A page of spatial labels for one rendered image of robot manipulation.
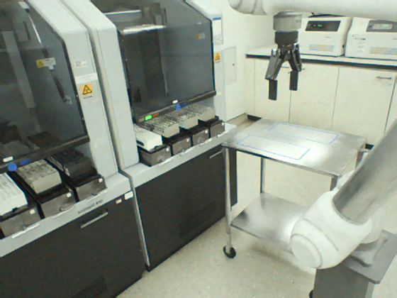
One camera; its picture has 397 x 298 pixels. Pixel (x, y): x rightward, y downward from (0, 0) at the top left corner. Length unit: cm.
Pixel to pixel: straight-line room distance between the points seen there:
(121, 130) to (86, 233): 52
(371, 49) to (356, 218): 257
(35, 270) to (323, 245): 118
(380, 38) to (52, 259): 302
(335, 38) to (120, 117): 243
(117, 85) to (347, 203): 111
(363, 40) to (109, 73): 247
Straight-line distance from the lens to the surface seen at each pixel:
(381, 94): 335
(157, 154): 164
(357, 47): 337
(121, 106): 156
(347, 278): 126
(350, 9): 88
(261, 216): 198
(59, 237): 153
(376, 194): 83
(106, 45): 149
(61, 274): 165
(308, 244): 92
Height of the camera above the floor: 151
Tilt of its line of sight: 26 degrees down
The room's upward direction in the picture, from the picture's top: 4 degrees counter-clockwise
